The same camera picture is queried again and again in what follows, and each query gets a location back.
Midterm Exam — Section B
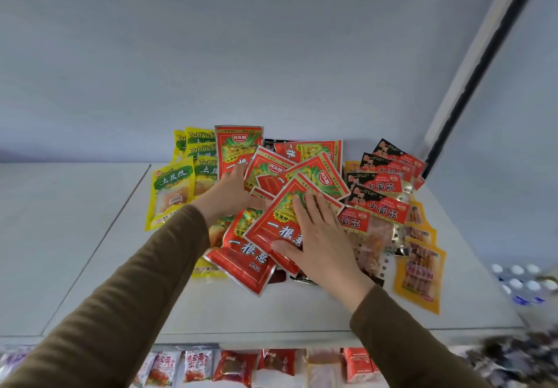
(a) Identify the person's right hand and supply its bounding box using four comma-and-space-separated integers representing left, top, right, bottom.
270, 190, 377, 314

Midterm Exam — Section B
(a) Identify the person's left hand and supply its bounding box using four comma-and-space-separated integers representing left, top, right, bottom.
190, 163, 271, 227

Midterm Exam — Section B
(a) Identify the red foil snack packet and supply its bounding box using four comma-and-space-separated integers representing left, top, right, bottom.
214, 124, 265, 180
242, 175, 346, 277

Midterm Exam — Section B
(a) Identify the pile of yellow snack packets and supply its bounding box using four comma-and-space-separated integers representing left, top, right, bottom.
145, 126, 230, 280

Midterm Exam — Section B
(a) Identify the pile of red snack packets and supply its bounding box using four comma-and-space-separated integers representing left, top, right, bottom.
203, 138, 352, 298

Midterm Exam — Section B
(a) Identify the pile of black red snacks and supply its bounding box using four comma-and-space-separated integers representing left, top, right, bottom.
344, 138, 429, 288

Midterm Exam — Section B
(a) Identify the row of dark red snacks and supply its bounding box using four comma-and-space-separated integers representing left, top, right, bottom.
212, 348, 297, 388

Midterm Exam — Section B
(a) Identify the white metal shelf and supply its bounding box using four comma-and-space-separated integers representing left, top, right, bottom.
0, 0, 558, 388

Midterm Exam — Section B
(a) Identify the row of white red snacks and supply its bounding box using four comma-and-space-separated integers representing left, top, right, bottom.
133, 349, 214, 388

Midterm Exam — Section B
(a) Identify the white purple snack packet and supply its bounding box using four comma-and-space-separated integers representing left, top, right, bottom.
0, 344, 35, 380

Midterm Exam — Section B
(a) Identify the person's right forearm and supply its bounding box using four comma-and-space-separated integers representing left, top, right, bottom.
350, 285, 493, 388

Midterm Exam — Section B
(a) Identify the person's left forearm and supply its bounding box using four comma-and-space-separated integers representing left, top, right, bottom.
0, 204, 213, 388

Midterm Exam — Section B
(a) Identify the pack of water bottles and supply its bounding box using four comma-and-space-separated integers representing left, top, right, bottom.
490, 262, 558, 308

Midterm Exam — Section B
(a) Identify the hanging strip of black packets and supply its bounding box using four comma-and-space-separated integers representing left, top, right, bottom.
453, 329, 558, 388

